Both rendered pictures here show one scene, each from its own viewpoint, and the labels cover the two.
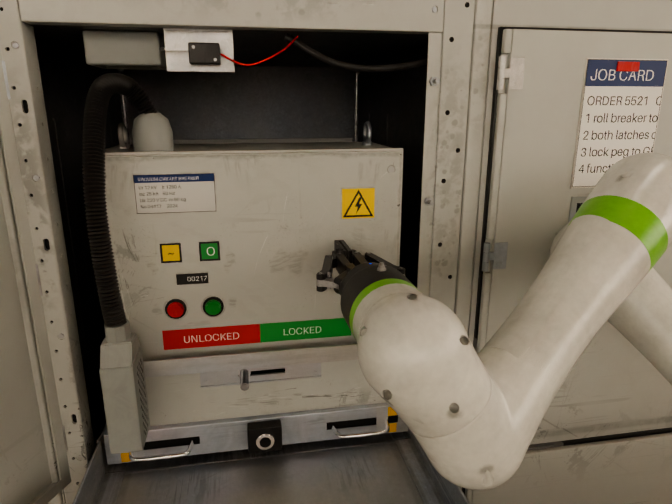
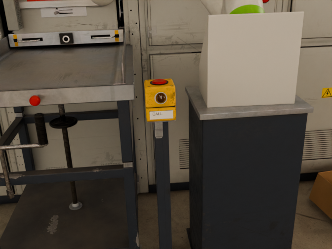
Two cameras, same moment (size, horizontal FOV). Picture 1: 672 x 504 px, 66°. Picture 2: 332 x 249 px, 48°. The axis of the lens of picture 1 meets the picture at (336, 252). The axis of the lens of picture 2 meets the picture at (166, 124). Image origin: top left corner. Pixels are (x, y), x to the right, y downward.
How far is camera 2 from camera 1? 1.12 m
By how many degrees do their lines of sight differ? 9
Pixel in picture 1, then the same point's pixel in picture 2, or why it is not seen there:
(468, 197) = not seen: outside the picture
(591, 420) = (201, 40)
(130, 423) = (14, 18)
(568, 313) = not seen: outside the picture
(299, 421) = (79, 33)
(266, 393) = (66, 21)
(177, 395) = (33, 20)
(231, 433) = (54, 37)
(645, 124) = not seen: outside the picture
